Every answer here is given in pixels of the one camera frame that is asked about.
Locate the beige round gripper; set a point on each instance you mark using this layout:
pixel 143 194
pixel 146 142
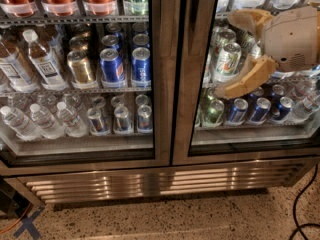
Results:
pixel 293 39

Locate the fridge glass door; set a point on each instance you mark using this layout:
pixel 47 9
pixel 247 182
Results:
pixel 291 127
pixel 157 31

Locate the steel fridge bottom grille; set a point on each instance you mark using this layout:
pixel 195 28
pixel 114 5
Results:
pixel 154 182

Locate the white 7up can left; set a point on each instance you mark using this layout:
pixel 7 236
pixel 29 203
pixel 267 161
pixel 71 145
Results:
pixel 227 62

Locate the blue pepsi can lower right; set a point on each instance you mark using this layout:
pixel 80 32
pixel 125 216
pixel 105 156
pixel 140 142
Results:
pixel 260 111

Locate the blue pepsi can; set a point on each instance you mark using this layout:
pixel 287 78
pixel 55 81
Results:
pixel 112 68
pixel 237 112
pixel 141 67
pixel 260 111

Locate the green soda can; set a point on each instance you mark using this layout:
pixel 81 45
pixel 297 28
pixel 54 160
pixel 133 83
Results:
pixel 213 112

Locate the blue pepsi can lower left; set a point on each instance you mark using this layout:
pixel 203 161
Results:
pixel 237 112

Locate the blue pepsi can front right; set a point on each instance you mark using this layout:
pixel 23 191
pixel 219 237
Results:
pixel 141 67

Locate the small energy can right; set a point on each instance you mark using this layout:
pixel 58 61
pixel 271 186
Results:
pixel 144 114

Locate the small energy can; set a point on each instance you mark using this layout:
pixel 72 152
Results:
pixel 122 119
pixel 98 124
pixel 144 114

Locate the blue pepsi can front left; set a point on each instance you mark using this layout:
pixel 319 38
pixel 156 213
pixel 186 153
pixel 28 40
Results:
pixel 112 68

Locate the small energy can middle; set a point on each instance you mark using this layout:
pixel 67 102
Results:
pixel 122 119

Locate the gold soda can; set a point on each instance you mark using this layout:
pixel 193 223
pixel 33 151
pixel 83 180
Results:
pixel 83 74

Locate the small energy can left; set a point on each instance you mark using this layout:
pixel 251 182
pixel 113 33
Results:
pixel 98 124

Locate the water bottle right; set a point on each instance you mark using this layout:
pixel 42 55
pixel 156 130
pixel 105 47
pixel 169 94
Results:
pixel 74 124

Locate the water bottle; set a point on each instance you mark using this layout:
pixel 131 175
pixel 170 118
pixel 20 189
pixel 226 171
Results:
pixel 74 124
pixel 46 121
pixel 24 127

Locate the tea bottle white cap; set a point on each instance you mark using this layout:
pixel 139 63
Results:
pixel 45 60

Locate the water bottle middle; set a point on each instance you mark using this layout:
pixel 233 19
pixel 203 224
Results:
pixel 46 121

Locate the tea bottle far left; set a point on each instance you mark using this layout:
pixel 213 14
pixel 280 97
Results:
pixel 16 67

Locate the water bottle left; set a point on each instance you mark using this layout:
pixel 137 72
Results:
pixel 24 127

